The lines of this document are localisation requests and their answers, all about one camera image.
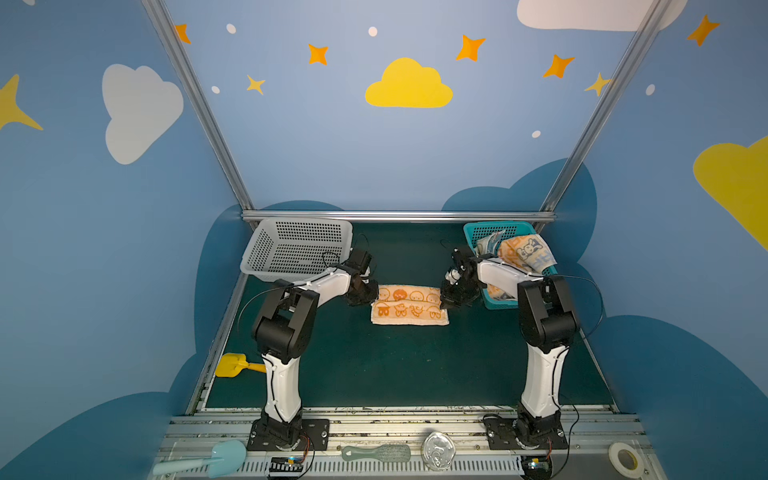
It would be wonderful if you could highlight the white perforated plastic basket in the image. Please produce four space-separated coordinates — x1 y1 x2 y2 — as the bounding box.
240 217 353 283

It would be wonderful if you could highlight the right small circuit board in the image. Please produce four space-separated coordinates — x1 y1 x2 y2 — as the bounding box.
521 456 552 480

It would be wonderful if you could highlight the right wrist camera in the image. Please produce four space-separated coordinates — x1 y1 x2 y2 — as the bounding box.
451 245 475 275

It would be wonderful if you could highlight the cream rabbit lettered towel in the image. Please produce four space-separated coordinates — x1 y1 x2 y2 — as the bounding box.
498 234 557 274

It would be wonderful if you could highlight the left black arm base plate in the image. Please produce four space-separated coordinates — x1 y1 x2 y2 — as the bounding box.
246 417 330 452

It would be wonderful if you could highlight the aluminium frame post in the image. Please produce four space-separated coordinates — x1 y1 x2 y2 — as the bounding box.
539 0 673 217
142 0 253 210

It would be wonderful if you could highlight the green plastic brush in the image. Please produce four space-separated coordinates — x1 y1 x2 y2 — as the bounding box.
341 444 412 463

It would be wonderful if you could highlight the teal perforated plastic basket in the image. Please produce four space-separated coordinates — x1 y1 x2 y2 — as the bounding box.
463 221 557 310

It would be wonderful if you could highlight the aluminium frame right post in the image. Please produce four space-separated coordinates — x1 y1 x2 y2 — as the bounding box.
539 0 673 217

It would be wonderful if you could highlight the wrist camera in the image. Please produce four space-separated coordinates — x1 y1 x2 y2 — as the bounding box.
346 248 372 273
451 245 475 275

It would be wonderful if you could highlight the aluminium front rail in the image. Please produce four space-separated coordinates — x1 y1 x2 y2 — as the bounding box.
150 405 664 479

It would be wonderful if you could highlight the orange white patterned towel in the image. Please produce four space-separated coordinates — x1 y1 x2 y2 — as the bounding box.
371 285 449 326

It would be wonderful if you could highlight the aluminium frame left post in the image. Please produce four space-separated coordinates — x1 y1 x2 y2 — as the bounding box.
142 0 253 210

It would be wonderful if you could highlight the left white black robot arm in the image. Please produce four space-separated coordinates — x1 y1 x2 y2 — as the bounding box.
252 265 378 450

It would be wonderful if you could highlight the blue patterned towel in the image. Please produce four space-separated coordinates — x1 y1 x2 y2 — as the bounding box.
475 230 506 257

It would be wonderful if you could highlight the white tape roll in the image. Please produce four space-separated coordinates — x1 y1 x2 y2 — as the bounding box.
608 442 646 479

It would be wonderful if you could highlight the yellow plastic scoop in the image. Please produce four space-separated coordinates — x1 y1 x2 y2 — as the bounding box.
215 353 267 378

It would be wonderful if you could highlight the small circuit board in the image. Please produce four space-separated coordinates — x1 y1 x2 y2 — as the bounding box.
521 456 552 480
266 456 305 479

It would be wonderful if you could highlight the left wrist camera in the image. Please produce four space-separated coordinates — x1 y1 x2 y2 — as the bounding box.
346 248 372 273

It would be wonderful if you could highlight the left small circuit board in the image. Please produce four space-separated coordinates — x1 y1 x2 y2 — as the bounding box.
266 456 305 479

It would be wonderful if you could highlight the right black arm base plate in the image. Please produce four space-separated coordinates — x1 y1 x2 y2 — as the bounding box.
481 414 569 451

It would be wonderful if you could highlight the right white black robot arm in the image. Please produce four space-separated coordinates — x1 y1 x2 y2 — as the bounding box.
440 257 581 449

